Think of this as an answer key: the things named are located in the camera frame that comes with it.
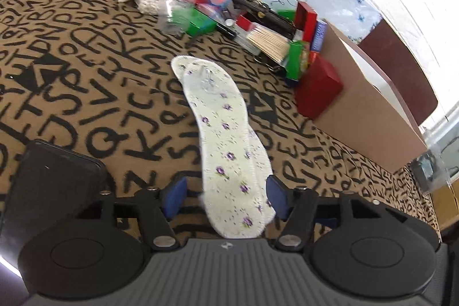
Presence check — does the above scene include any tall red box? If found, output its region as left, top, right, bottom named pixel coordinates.
left=293, top=1, right=319, bottom=43

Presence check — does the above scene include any black rectangular box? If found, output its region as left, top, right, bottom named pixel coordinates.
left=0, top=139, right=108, bottom=249

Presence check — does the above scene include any white bead pouch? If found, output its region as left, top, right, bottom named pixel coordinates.
left=136, top=0, right=169, bottom=15

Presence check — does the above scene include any blue and white box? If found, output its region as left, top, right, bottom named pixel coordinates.
left=310, top=20, right=329, bottom=54

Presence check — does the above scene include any red and white box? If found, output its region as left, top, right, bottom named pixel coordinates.
left=235, top=15, right=259, bottom=33

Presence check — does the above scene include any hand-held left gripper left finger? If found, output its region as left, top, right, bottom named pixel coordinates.
left=76, top=176, right=189, bottom=252

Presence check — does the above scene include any floral white insole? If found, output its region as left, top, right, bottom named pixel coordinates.
left=183, top=63, right=277, bottom=241
left=170, top=55, right=201, bottom=102

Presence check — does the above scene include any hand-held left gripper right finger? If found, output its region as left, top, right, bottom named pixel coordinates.
left=267, top=175, right=388, bottom=252

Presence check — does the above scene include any dark red box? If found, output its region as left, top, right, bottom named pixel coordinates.
left=295, top=55, right=344, bottom=120

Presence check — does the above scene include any letter-print desktop cloth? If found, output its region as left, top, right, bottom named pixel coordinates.
left=0, top=0, right=444, bottom=256

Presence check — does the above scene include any small green printed box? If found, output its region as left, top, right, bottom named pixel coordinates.
left=285, top=40, right=311, bottom=82

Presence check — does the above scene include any clear acrylic container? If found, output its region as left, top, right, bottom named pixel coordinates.
left=409, top=127, right=459, bottom=194

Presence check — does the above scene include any box of wooden sticks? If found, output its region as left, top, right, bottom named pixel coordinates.
left=246, top=23, right=291, bottom=65

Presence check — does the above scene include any dark brown box lid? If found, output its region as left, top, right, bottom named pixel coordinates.
left=359, top=19, right=439, bottom=126

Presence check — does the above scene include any black pouch with gold trim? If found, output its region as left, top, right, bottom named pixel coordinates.
left=231, top=0, right=297, bottom=38

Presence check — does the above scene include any flat green box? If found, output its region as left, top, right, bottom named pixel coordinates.
left=168, top=7, right=219, bottom=38

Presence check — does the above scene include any green carton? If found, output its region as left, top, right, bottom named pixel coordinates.
left=276, top=9, right=298, bottom=24

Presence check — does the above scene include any brown cardboard box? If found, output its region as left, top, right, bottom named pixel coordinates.
left=312, top=19, right=429, bottom=174

